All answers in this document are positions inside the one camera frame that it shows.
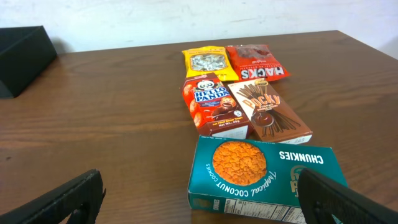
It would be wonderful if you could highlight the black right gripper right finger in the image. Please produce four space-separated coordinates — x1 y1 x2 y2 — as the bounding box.
298 168 397 224

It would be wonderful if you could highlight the red Hacks candy bag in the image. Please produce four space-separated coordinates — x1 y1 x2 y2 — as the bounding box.
225 44 290 82

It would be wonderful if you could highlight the yellow snack bag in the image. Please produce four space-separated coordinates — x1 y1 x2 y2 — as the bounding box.
182 46 239 82

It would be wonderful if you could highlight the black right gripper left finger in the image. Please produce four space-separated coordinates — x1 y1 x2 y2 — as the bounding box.
1 169 106 224

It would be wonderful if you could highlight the teal Chunkies cookie box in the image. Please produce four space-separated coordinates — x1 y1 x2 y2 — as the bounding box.
188 136 347 223

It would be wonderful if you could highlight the red Hello Panda box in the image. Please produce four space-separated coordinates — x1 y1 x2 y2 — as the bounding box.
182 73 253 139

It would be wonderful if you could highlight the brown Pocky box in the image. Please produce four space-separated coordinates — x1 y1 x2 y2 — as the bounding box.
228 78 313 144

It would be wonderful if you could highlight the dark green box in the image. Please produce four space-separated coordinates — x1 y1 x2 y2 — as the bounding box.
1 26 57 99

